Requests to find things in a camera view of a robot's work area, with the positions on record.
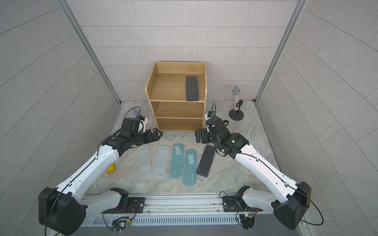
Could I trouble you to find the circuit board with wires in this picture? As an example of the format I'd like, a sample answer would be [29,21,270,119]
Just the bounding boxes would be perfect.
[236,212,257,231]
[111,217,132,234]

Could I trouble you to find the purple toy figure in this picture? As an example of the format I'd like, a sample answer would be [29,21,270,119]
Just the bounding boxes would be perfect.
[132,107,140,118]

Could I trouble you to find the frosted white pencil case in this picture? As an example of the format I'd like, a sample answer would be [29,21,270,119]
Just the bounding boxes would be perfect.
[137,145,152,178]
[152,146,170,177]

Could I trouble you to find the wooden three-tier shelf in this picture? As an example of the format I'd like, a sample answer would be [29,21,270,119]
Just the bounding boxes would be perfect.
[145,62,207,131]

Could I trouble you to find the teal pencil case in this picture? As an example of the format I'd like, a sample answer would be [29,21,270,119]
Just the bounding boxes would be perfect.
[169,143,185,179]
[183,148,197,186]

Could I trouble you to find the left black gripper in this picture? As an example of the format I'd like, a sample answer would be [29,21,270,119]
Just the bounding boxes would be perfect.
[130,127,164,147]

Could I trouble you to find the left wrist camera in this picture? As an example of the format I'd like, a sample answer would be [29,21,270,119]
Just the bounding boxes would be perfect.
[121,116,148,134]

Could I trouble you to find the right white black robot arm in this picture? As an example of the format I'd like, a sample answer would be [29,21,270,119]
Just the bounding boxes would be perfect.
[195,127,312,230]

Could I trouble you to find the right circuit board with wires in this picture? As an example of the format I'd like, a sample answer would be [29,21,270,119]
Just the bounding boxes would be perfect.
[236,212,257,231]

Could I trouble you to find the left frosted white pencil case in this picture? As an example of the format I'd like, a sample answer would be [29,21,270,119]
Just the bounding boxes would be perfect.
[137,145,152,178]

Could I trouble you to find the aluminium mounting rail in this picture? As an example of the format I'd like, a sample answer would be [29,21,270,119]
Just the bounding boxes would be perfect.
[57,193,306,219]

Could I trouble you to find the right frosted white pencil case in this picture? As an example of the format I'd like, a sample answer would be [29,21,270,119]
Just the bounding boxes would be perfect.
[152,146,170,177]

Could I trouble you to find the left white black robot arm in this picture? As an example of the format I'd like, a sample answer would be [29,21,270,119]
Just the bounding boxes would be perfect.
[38,128,162,236]

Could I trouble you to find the left circuit board with wires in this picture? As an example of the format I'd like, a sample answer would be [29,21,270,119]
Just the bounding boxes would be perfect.
[111,217,132,234]

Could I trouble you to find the black pencil case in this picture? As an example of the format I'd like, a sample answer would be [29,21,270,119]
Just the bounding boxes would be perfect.
[186,76,199,101]
[196,145,216,178]

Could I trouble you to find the candy tube on black stand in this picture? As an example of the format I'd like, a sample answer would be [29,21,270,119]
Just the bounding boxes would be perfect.
[229,86,244,121]

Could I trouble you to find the yellow block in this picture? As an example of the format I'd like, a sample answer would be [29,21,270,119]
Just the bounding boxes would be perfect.
[106,164,116,174]

